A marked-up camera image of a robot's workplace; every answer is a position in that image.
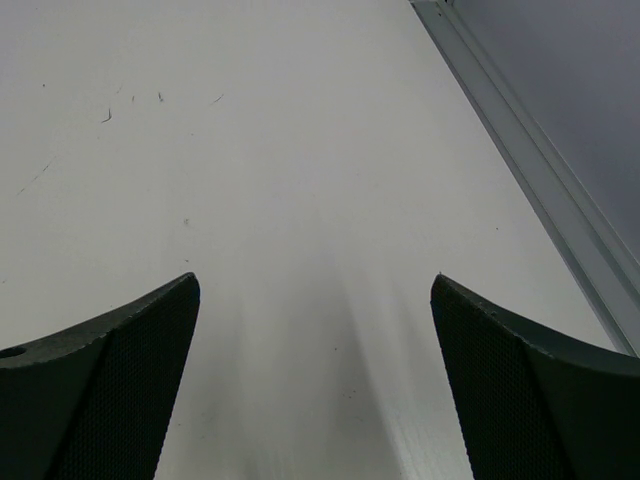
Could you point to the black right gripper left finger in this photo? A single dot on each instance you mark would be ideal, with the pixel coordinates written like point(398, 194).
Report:
point(94, 401)

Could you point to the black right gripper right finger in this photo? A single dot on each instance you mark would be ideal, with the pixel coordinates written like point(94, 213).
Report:
point(533, 403)

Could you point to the aluminium right side rail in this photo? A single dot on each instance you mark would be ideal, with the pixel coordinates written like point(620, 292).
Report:
point(602, 265)

